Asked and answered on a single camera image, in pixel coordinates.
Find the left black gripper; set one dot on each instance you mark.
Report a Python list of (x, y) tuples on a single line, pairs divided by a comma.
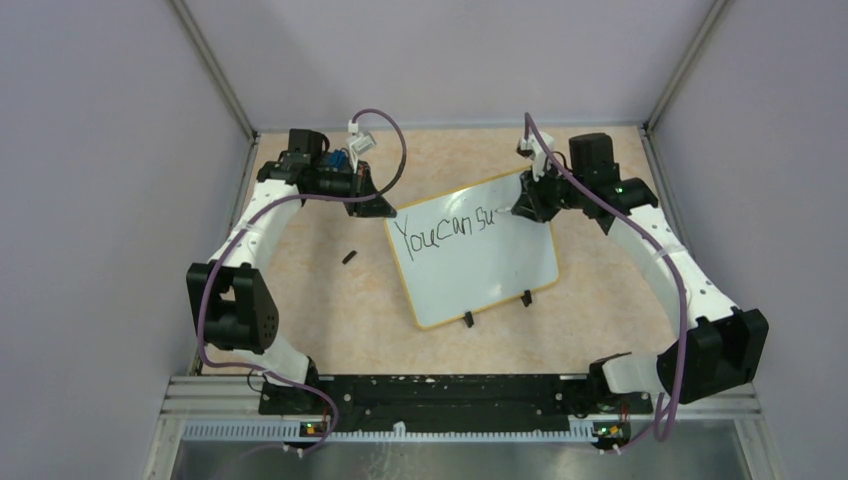
[(375, 207)]

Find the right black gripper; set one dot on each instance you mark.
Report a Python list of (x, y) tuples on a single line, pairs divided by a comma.
[(531, 203)]

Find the black marker cap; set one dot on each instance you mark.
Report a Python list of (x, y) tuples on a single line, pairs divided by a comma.
[(349, 257)]

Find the yellow framed whiteboard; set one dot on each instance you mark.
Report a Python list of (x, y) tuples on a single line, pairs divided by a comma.
[(456, 257)]

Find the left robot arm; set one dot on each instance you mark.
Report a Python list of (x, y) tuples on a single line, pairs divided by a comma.
[(234, 313)]

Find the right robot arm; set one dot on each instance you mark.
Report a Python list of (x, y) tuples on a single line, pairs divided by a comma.
[(718, 345)]

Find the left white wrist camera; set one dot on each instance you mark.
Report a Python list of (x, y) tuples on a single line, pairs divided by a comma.
[(359, 141)]

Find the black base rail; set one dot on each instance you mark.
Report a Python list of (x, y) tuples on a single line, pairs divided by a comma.
[(499, 403)]

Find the white cable duct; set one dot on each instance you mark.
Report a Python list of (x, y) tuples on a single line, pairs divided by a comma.
[(286, 431)]

